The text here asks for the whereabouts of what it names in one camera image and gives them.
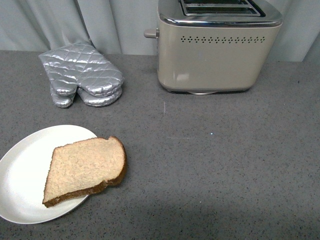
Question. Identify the grey curtain backdrop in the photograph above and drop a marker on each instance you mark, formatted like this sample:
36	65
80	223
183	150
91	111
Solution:
117	26

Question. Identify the white round plate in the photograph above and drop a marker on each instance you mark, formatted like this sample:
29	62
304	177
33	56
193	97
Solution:
23	173

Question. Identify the slice of brown bread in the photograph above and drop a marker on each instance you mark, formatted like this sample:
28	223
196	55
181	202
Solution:
83	168

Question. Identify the silver quilted oven mitt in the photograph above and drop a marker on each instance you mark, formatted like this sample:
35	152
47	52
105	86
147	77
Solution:
90	100
81	66

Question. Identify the lower silver quilted oven mitt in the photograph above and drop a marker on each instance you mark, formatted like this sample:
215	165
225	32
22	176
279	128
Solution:
90	100

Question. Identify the upper silver quilted oven mitt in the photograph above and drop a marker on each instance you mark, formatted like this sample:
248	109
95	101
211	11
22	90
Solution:
81	66

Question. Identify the beige two-slot toaster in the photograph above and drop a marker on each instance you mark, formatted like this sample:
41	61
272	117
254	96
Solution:
210	46

